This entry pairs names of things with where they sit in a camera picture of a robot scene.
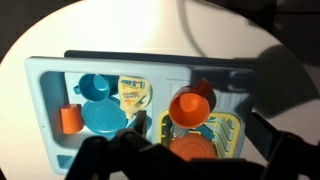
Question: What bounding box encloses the cream toy mayonnaise bottle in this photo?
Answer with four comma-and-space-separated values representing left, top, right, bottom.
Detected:
117, 75, 153, 121

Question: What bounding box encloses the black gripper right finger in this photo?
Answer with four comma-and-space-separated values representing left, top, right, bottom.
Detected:
245, 111, 320, 180

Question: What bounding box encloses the orange toy mug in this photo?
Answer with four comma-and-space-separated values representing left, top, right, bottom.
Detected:
168, 79, 217, 130

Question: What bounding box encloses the blue toy mug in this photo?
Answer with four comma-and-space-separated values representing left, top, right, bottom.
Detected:
72, 73, 112, 103

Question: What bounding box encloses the yellow toy dish rack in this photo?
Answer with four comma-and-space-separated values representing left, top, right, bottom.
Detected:
156, 109, 242, 160

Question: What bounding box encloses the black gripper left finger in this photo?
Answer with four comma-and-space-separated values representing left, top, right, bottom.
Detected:
65, 109, 188, 180

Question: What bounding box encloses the blue toy plate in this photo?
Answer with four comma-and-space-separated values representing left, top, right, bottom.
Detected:
81, 97, 129, 136

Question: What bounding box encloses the orange handleless toy cup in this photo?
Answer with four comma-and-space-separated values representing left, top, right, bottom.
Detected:
59, 103, 84, 135

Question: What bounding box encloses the orange toy plate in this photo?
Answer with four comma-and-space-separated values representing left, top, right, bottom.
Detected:
169, 133, 218, 162

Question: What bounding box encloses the light blue toy sink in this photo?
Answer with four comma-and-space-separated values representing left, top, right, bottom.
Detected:
23, 49, 258, 176

